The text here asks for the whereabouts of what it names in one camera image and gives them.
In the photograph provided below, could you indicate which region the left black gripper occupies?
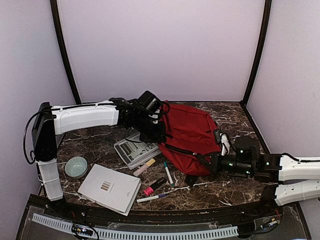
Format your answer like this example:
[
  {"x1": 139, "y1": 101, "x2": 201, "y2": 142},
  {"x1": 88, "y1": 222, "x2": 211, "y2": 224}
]
[{"x1": 133, "y1": 113, "x2": 167, "y2": 143}]

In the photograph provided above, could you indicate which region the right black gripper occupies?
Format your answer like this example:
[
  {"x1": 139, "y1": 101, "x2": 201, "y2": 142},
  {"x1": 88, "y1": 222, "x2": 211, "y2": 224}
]
[{"x1": 198, "y1": 150, "x2": 254, "y2": 176}]

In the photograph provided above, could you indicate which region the red student backpack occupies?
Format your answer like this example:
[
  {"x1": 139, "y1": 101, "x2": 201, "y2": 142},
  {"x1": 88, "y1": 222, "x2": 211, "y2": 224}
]
[{"x1": 159, "y1": 102, "x2": 222, "y2": 187}]

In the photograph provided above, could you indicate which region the white notebook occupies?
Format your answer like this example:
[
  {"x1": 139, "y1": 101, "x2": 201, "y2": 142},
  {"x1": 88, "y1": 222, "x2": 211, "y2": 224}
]
[{"x1": 77, "y1": 164, "x2": 142, "y2": 216}]

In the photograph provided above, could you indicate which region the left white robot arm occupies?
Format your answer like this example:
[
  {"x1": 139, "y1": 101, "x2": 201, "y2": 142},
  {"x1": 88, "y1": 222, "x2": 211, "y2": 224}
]
[{"x1": 24, "y1": 94, "x2": 170, "y2": 218}]

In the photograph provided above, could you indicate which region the grey interior magazine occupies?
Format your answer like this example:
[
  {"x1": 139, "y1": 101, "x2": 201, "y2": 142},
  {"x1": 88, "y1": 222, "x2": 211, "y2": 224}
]
[{"x1": 113, "y1": 132, "x2": 161, "y2": 170}]

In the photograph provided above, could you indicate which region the pastel pink yellow highlighter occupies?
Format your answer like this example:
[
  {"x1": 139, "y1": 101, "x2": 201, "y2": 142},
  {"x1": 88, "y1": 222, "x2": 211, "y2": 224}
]
[{"x1": 133, "y1": 158, "x2": 156, "y2": 177}]

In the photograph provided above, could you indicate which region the teal capped white marker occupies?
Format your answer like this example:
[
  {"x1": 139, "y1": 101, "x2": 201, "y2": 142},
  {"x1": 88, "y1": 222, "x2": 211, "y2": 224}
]
[{"x1": 163, "y1": 161, "x2": 175, "y2": 187}]

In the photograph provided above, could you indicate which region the black pink highlighter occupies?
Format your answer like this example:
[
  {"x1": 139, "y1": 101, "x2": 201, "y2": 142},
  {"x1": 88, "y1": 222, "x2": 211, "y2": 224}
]
[{"x1": 143, "y1": 177, "x2": 167, "y2": 196}]

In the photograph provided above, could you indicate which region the purple capped white marker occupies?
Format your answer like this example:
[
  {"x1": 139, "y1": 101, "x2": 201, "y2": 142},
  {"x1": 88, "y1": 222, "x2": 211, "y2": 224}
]
[{"x1": 136, "y1": 194, "x2": 167, "y2": 203}]

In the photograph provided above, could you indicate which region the light green bowl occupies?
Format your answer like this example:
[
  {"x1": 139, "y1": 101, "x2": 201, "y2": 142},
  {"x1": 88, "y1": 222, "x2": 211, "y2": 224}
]
[{"x1": 64, "y1": 156, "x2": 88, "y2": 179}]

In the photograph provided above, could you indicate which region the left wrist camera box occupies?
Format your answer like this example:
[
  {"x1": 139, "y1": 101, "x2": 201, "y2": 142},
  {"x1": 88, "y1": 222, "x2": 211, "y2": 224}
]
[{"x1": 137, "y1": 90, "x2": 162, "y2": 113}]

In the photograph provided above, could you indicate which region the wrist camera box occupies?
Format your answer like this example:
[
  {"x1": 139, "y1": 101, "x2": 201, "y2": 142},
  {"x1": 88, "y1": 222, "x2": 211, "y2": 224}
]
[
  {"x1": 137, "y1": 90, "x2": 162, "y2": 113},
  {"x1": 234, "y1": 135, "x2": 260, "y2": 157}
]

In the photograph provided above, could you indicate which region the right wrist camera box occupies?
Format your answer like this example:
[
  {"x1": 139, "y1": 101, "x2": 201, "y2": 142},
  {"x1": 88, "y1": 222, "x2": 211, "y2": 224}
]
[{"x1": 234, "y1": 135, "x2": 260, "y2": 157}]

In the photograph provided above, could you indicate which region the black front table rail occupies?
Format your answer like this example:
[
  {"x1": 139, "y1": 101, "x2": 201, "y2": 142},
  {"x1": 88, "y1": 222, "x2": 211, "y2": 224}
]
[{"x1": 27, "y1": 194, "x2": 298, "y2": 226}]

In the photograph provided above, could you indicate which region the white slotted cable duct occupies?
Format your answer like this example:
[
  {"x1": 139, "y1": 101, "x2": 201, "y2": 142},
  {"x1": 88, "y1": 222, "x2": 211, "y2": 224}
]
[{"x1": 31, "y1": 213, "x2": 239, "y2": 240}]

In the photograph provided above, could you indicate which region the left black frame post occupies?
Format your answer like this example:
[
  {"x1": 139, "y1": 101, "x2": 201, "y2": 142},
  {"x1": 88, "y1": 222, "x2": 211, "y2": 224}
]
[{"x1": 49, "y1": 0, "x2": 82, "y2": 105}]

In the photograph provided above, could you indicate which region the black frame post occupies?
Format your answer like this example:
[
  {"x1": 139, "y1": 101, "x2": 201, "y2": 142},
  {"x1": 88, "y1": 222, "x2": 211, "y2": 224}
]
[
  {"x1": 49, "y1": 0, "x2": 82, "y2": 105},
  {"x1": 240, "y1": 0, "x2": 272, "y2": 108}
]

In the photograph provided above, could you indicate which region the right black frame post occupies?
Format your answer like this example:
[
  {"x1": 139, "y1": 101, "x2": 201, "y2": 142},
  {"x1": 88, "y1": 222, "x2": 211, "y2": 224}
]
[{"x1": 240, "y1": 0, "x2": 272, "y2": 108}]

